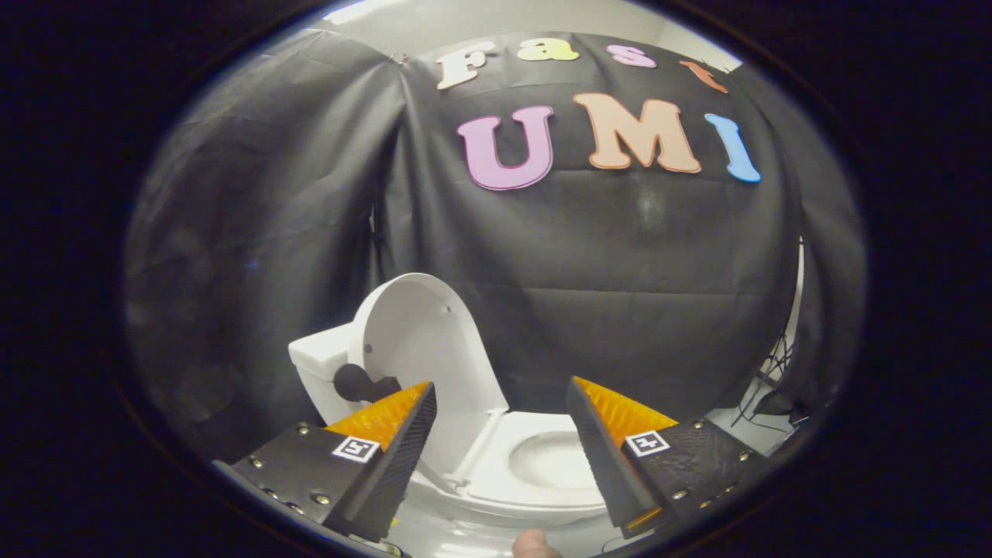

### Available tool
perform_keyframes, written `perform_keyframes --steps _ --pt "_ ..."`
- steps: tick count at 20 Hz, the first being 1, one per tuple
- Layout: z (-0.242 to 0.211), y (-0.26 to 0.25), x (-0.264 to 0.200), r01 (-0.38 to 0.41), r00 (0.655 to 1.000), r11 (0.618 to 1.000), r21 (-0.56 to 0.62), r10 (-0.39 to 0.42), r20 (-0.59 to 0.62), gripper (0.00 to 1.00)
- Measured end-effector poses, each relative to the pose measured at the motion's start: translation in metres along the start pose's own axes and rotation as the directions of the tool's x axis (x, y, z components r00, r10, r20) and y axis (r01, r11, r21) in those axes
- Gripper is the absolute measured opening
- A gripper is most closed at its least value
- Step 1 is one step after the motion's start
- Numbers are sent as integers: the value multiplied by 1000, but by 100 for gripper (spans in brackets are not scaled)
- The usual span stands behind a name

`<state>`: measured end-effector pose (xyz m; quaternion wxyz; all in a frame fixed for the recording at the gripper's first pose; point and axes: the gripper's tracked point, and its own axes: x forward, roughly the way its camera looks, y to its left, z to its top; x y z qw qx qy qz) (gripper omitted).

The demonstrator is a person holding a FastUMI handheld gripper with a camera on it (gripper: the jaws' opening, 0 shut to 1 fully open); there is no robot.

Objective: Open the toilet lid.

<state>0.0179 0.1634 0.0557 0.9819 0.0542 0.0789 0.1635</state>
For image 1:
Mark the black backdrop cloth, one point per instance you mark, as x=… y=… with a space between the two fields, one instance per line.
x=620 y=271

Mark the white toilet seat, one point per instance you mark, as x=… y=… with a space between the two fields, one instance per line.
x=511 y=465

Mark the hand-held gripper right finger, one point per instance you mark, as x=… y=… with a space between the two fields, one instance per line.
x=601 y=457

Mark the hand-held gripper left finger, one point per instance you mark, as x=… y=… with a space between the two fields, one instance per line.
x=403 y=457

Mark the white toilet lid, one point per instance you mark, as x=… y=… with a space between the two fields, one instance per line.
x=434 y=349

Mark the white toilet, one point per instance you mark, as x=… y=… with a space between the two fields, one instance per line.
x=318 y=364

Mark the white toilet tank cover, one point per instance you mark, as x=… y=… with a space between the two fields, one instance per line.
x=318 y=349

